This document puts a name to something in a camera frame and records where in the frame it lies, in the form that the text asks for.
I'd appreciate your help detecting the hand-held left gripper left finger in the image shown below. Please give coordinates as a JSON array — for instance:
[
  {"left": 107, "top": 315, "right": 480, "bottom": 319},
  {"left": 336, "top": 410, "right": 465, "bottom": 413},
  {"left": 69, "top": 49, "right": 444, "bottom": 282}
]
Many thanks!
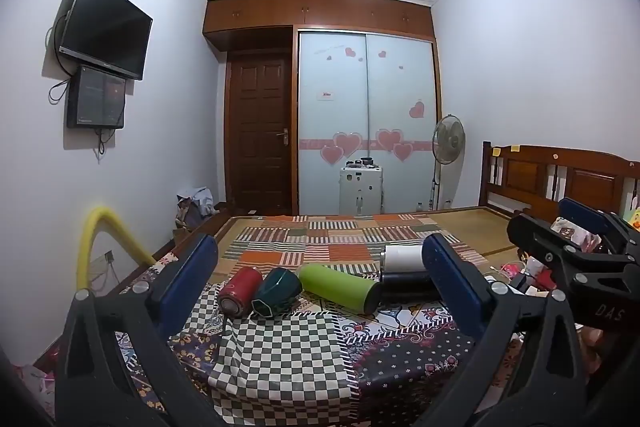
[{"left": 54, "top": 234, "right": 221, "bottom": 427}]

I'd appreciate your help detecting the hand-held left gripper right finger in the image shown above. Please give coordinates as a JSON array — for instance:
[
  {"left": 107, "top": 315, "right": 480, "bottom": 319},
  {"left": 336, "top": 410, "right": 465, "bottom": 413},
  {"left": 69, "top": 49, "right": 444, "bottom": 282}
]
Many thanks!
[{"left": 421, "top": 234, "right": 589, "bottom": 427}]

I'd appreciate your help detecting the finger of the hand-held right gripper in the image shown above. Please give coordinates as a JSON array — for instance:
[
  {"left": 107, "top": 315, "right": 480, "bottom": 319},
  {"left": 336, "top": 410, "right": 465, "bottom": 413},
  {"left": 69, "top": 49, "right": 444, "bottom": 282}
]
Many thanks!
[
  {"left": 506, "top": 212, "right": 640, "bottom": 295},
  {"left": 556, "top": 197, "right": 640, "bottom": 260}
]

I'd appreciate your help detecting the lime green cup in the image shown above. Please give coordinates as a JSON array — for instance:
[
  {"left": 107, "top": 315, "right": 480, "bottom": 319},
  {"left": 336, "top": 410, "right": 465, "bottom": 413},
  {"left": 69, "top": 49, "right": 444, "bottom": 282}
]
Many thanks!
[{"left": 298, "top": 263, "right": 384, "bottom": 315}]

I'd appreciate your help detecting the black cup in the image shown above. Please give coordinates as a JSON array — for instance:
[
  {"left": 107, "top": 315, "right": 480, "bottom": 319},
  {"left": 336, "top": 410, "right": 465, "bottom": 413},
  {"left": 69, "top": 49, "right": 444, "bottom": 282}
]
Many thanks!
[{"left": 378, "top": 271, "right": 441, "bottom": 304}]

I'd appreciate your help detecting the red cup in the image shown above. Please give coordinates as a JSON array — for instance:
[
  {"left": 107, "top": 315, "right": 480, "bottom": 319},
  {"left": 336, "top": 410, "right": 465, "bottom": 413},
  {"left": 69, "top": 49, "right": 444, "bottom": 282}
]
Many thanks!
[{"left": 217, "top": 267, "right": 264, "bottom": 319}]

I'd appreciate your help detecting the white cup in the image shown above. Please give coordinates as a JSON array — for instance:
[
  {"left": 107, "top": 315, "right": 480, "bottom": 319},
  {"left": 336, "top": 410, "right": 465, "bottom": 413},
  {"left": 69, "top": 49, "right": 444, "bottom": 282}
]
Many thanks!
[{"left": 382, "top": 244, "right": 426, "bottom": 274}]

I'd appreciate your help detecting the dark green faceted cup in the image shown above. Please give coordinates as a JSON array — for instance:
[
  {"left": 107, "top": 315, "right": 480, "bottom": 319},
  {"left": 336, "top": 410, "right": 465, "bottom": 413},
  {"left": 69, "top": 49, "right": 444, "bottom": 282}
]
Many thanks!
[{"left": 251, "top": 268, "right": 304, "bottom": 320}]

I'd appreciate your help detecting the clutter of packets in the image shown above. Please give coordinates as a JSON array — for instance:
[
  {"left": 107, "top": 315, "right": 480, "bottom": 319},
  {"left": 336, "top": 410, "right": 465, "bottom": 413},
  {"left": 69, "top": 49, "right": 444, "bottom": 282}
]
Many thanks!
[{"left": 492, "top": 216, "right": 603, "bottom": 300}]

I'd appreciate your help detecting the wooden bed headboard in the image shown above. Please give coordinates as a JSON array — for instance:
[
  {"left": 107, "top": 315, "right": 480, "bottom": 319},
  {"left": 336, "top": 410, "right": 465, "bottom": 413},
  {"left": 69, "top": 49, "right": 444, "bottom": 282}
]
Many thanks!
[{"left": 478, "top": 141, "right": 640, "bottom": 228}]

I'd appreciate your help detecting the pile of clothes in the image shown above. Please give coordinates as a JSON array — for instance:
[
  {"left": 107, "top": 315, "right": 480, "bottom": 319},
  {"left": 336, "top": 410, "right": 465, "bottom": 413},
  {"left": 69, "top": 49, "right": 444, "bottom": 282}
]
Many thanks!
[{"left": 173, "top": 186, "right": 220, "bottom": 232}]

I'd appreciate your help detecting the floral printed blanket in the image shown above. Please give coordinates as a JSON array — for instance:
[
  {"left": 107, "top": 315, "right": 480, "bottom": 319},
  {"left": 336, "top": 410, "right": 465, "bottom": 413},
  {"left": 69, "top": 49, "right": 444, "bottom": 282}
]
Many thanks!
[{"left": 112, "top": 252, "right": 523, "bottom": 427}]

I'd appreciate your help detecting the yellow foam tube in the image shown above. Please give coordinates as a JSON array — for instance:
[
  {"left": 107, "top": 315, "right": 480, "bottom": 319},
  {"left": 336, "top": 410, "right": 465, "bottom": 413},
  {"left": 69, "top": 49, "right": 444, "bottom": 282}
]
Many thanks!
[{"left": 75, "top": 206, "right": 157, "bottom": 296}]

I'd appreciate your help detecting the checkered cloth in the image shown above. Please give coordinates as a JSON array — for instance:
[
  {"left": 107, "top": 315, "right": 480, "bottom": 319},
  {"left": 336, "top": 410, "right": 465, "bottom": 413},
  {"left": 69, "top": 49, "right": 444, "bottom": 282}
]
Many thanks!
[{"left": 169, "top": 281, "right": 357, "bottom": 402}]

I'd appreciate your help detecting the patchwork striped blanket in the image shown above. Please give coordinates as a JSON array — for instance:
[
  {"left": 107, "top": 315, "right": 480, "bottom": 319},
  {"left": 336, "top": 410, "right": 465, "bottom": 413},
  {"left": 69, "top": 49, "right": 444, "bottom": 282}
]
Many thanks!
[{"left": 207, "top": 214, "right": 490, "bottom": 284}]

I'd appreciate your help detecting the white boxy appliance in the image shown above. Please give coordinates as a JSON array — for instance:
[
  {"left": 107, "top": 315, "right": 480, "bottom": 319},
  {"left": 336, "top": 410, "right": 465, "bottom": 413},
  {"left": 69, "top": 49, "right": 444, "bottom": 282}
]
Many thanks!
[{"left": 338, "top": 157, "right": 385, "bottom": 216}]

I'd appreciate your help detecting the standing fan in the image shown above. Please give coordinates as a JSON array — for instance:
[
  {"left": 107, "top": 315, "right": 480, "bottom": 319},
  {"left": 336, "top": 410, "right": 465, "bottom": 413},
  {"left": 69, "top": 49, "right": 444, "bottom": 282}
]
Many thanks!
[{"left": 430, "top": 113, "right": 467, "bottom": 210}]

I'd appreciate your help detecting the dark wooden door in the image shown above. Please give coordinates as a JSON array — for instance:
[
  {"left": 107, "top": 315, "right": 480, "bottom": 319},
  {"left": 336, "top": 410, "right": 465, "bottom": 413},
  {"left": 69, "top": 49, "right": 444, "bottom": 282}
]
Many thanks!
[{"left": 226, "top": 52, "right": 294, "bottom": 214}]

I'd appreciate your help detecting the pink plastic bag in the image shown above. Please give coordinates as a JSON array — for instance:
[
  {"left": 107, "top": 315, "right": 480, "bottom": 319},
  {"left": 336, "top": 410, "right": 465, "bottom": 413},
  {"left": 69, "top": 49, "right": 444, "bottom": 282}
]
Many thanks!
[{"left": 12, "top": 361, "right": 57, "bottom": 420}]

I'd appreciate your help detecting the wooden wardrobe with heart stickers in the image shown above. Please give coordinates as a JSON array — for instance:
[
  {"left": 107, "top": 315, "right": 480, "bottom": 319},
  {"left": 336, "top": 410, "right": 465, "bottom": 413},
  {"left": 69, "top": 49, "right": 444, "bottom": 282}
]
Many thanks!
[{"left": 202, "top": 0, "right": 444, "bottom": 216}]

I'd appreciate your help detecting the small black wall monitor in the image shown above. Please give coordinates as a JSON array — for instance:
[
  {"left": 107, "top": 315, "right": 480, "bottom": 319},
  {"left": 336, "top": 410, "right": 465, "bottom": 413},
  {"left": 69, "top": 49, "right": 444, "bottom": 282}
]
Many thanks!
[{"left": 66, "top": 65, "right": 126, "bottom": 130}]

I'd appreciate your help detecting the black television cable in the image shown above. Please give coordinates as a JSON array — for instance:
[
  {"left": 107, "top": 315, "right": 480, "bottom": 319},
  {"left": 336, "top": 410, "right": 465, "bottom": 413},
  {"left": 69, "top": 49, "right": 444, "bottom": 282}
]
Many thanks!
[{"left": 45, "top": 9, "right": 73, "bottom": 104}]

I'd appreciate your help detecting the wall-mounted black television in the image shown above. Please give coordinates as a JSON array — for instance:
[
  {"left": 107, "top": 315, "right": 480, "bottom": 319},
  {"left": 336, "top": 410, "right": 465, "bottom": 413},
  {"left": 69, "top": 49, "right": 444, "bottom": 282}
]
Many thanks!
[{"left": 58, "top": 0, "right": 154, "bottom": 82}]

